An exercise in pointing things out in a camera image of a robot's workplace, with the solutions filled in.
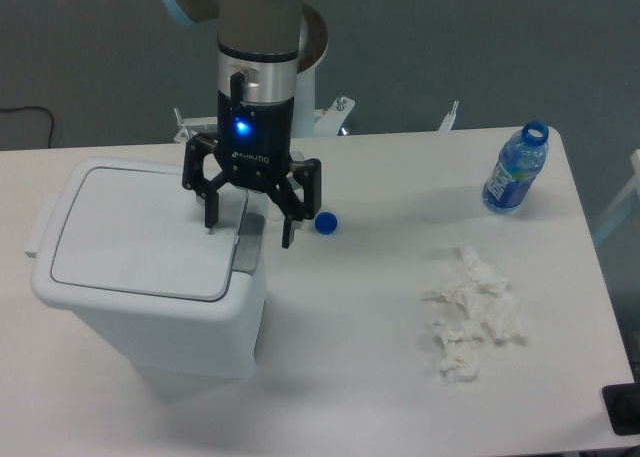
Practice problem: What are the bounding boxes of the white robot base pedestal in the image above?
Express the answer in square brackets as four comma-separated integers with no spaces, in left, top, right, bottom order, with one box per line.
[172,4,357,143]

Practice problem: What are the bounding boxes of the crumpled white tissue pile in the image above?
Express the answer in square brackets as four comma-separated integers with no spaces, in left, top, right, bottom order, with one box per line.
[423,242,527,385]

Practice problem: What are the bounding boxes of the white chair frame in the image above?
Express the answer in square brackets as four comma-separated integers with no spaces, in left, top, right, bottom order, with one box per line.
[591,149,639,248]

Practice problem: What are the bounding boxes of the white trash can body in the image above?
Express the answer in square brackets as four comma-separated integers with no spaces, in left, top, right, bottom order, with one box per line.
[31,157,268,378]

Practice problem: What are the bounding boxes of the clear small plastic bottle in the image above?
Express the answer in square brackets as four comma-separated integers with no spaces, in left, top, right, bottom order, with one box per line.
[289,150,305,192]

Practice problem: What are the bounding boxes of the black floor cable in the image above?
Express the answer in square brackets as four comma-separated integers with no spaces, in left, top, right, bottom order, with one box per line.
[0,106,55,151]

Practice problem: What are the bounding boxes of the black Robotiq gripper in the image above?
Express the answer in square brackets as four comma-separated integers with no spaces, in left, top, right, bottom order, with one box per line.
[182,92,322,249]

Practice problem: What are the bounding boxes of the black device at edge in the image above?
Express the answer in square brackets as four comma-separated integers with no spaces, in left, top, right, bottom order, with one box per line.
[602,383,639,436]

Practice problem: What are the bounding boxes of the blue plastic drink bottle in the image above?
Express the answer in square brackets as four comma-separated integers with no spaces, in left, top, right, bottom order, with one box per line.
[482,120,549,214]

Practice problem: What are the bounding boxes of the white trash can lid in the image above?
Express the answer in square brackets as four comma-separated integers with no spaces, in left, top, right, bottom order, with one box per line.
[51,166,248,302]

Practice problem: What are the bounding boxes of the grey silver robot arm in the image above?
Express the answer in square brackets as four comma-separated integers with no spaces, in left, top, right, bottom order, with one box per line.
[163,0,326,247]

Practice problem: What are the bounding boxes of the blue bottle cap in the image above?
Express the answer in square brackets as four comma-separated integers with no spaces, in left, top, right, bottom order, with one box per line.
[314,211,338,235]

